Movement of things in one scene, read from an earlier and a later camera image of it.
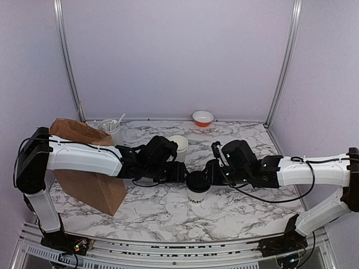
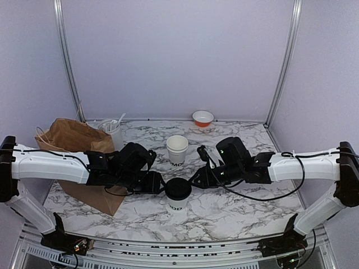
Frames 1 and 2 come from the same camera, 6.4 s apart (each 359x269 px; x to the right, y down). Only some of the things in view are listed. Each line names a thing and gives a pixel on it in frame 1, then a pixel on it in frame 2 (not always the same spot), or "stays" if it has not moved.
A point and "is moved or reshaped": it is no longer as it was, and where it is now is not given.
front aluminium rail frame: [31, 253] stays
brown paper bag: [102, 192] stays
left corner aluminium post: [68, 60] stays
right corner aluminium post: [295, 20] stays
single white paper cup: [197, 198] → [178, 205]
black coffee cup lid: [198, 182] is moved or reshaped
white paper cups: [182, 143] stays
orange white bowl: [202, 118] stays
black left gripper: [178, 175] → [153, 185]
